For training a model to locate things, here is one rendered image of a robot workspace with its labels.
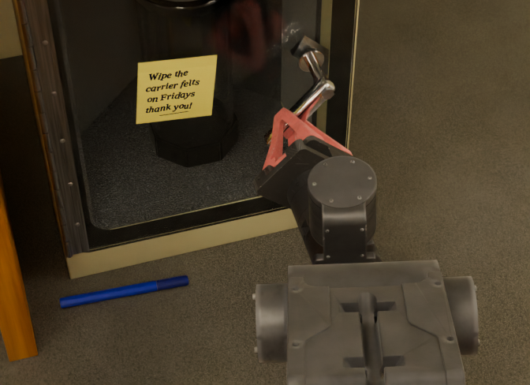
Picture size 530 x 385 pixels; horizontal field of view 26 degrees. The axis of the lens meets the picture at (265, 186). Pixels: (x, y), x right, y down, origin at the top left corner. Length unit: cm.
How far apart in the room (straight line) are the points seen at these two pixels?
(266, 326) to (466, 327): 10
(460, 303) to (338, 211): 36
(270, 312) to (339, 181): 38
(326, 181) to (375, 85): 58
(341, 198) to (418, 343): 42
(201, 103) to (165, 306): 25
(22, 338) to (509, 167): 61
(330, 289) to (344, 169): 40
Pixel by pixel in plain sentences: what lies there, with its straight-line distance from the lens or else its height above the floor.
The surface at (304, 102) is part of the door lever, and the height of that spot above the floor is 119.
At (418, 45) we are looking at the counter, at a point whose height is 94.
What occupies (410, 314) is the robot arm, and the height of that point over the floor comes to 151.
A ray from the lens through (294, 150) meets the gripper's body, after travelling 102.
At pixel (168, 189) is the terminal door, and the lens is 120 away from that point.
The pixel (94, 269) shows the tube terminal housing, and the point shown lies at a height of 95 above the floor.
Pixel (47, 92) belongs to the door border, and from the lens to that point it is 108.
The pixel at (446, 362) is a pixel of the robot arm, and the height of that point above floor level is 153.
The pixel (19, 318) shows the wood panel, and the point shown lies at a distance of 118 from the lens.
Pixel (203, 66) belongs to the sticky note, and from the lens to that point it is 110.
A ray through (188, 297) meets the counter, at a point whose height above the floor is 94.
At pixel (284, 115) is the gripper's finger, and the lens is 111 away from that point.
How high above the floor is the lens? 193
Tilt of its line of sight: 46 degrees down
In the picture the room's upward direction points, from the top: straight up
